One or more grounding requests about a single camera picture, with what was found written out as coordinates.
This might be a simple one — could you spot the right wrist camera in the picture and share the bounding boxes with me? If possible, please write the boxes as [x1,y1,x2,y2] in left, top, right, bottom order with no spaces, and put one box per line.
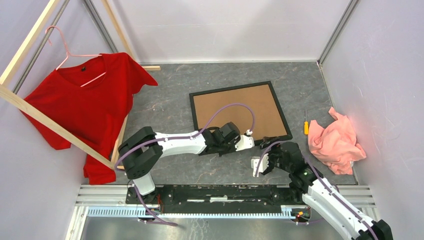
[250,155,269,177]

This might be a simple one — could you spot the yellow handled screwdriver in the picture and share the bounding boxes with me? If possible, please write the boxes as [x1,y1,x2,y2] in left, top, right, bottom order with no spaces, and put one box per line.
[303,109,309,136]

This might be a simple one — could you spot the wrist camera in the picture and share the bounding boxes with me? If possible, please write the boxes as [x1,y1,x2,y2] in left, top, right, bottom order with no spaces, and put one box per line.
[234,129,255,152]
[250,155,269,177]

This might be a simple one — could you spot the pink clothes hanger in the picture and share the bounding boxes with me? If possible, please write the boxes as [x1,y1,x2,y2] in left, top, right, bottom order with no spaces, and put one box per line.
[45,25,107,88]

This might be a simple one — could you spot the pink cloth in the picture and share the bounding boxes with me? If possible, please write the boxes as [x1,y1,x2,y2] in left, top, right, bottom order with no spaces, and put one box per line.
[307,107,367,175]

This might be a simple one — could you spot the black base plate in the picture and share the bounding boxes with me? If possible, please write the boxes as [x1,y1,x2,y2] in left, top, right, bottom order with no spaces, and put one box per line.
[142,184,312,215]

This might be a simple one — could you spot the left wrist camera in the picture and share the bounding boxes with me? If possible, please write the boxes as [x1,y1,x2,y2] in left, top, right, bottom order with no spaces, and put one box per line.
[234,129,255,152]

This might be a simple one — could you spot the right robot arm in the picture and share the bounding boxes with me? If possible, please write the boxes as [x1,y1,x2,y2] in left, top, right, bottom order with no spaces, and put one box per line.
[253,137,394,240]

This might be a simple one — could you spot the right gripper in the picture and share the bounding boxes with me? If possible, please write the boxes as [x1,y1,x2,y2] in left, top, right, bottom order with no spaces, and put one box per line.
[259,136,292,176]

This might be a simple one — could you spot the wooden rack frame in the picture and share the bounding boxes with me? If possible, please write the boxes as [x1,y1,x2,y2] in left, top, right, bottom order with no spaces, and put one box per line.
[0,0,157,178]

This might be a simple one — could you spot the black picture frame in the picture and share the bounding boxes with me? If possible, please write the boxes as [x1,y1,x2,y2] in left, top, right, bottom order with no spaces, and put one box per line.
[189,81,293,145]

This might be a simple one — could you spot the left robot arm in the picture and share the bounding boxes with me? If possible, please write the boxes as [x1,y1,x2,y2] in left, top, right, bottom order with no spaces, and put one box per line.
[117,122,243,204]

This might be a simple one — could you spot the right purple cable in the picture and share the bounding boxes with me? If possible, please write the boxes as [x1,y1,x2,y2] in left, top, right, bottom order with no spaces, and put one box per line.
[254,141,380,240]

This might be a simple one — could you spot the red t-shirt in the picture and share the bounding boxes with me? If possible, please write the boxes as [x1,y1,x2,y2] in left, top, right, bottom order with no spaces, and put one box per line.
[21,52,159,186]

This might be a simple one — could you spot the white cable duct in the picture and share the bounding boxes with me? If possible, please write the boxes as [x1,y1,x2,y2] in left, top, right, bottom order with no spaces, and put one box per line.
[87,206,295,220]

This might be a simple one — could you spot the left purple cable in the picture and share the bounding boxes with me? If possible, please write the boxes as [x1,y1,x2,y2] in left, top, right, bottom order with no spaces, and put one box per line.
[114,102,257,227]

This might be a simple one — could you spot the purple cable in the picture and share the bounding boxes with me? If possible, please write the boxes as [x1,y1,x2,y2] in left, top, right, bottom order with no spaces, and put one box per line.
[114,102,257,227]
[254,141,380,240]

